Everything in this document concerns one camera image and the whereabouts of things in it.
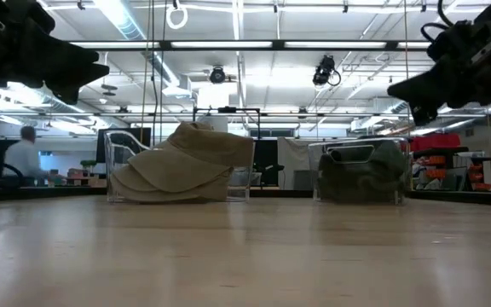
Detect white board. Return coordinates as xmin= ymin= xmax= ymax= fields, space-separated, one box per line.
xmin=276 ymin=136 xmax=311 ymax=191

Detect black round hanging device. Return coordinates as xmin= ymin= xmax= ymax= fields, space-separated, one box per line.
xmin=208 ymin=65 xmax=228 ymax=85

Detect red storage bins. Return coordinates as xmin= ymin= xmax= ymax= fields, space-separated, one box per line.
xmin=410 ymin=132 xmax=462 ymax=153

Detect black hanging camera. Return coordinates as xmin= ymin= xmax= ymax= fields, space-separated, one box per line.
xmin=312 ymin=54 xmax=341 ymax=88

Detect white cable loop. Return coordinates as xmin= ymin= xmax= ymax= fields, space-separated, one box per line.
xmin=165 ymin=3 xmax=190 ymax=32

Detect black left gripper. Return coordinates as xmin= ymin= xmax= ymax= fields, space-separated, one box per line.
xmin=0 ymin=0 xmax=111 ymax=105

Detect overhead light bar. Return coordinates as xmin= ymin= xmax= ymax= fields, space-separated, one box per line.
xmin=66 ymin=39 xmax=432 ymax=52

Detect tan baseball cap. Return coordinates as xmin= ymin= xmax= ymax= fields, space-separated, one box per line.
xmin=110 ymin=167 xmax=230 ymax=200
xmin=126 ymin=120 xmax=256 ymax=194
xmin=108 ymin=182 xmax=230 ymax=204

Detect person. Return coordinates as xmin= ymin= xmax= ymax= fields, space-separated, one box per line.
xmin=3 ymin=125 xmax=50 ymax=181

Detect black aluminium table frame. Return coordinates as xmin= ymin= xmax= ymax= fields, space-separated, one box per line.
xmin=0 ymin=185 xmax=491 ymax=208

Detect clear plastic bin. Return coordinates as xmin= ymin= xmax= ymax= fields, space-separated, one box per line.
xmin=103 ymin=129 xmax=257 ymax=204
xmin=308 ymin=136 xmax=413 ymax=206

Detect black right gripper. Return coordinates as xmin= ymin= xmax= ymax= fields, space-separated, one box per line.
xmin=387 ymin=0 xmax=491 ymax=127

